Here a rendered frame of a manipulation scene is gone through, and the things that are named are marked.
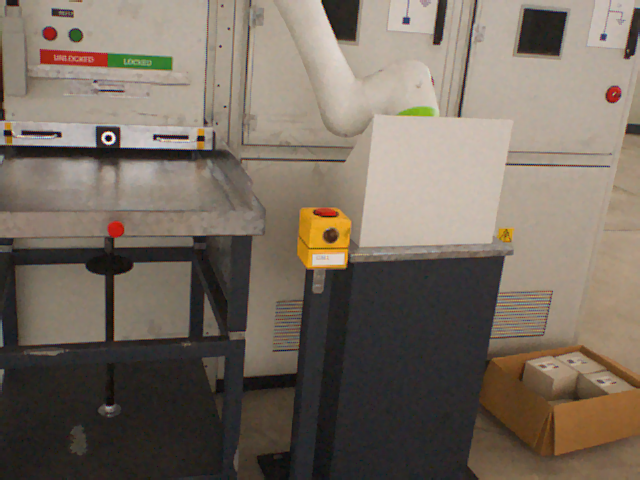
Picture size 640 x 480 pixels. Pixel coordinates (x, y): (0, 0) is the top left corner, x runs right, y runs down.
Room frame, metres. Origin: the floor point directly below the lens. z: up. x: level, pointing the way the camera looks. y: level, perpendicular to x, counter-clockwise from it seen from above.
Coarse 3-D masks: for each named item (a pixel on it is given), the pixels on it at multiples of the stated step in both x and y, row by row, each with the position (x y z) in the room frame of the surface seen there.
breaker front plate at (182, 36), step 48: (0, 0) 1.81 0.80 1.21; (48, 0) 1.85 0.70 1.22; (96, 0) 1.88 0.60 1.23; (144, 0) 1.92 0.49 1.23; (192, 0) 1.95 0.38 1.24; (48, 48) 1.84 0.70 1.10; (96, 48) 1.88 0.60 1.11; (144, 48) 1.92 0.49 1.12; (192, 48) 1.96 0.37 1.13; (48, 96) 1.84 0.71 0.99; (96, 96) 1.88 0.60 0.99; (144, 96) 1.92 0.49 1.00; (192, 96) 1.96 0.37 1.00
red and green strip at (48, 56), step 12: (48, 60) 1.84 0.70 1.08; (60, 60) 1.85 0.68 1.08; (72, 60) 1.86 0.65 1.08; (84, 60) 1.87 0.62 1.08; (96, 60) 1.88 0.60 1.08; (108, 60) 1.89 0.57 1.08; (120, 60) 1.90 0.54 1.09; (132, 60) 1.91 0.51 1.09; (144, 60) 1.92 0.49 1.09; (156, 60) 1.93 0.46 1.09; (168, 60) 1.94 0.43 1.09
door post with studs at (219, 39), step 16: (224, 0) 2.16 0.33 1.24; (208, 16) 2.15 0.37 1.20; (224, 16) 2.16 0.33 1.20; (208, 32) 2.15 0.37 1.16; (224, 32) 2.16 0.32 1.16; (208, 48) 2.15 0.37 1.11; (224, 48) 2.17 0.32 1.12; (208, 64) 2.16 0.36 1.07; (224, 64) 2.17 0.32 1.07; (208, 80) 2.16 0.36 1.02; (224, 80) 2.17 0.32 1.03; (208, 96) 2.16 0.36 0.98; (224, 96) 2.17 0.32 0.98; (208, 112) 2.16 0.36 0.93; (224, 112) 2.17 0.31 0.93; (224, 128) 2.17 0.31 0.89; (208, 304) 2.16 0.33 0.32; (208, 320) 2.16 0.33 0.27; (208, 368) 2.16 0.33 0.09
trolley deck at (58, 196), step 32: (32, 160) 1.75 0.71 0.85; (64, 160) 1.78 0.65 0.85; (96, 160) 1.81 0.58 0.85; (128, 160) 1.84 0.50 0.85; (160, 160) 1.87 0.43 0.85; (192, 160) 1.90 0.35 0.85; (0, 192) 1.47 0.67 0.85; (32, 192) 1.49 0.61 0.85; (64, 192) 1.51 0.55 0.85; (96, 192) 1.53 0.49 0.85; (128, 192) 1.55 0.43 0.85; (160, 192) 1.58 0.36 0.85; (192, 192) 1.60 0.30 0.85; (0, 224) 1.35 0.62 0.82; (32, 224) 1.37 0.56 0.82; (64, 224) 1.39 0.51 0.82; (96, 224) 1.41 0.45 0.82; (128, 224) 1.43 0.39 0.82; (160, 224) 1.45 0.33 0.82; (192, 224) 1.47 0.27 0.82; (224, 224) 1.49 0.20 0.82; (256, 224) 1.51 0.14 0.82
